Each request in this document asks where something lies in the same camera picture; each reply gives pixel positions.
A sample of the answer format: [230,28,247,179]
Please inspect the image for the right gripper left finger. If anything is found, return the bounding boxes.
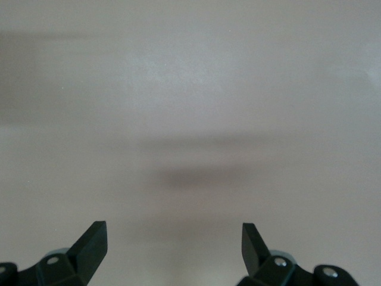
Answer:
[0,220,108,286]

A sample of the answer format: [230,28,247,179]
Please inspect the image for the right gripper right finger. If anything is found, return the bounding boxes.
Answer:
[235,222,361,286]

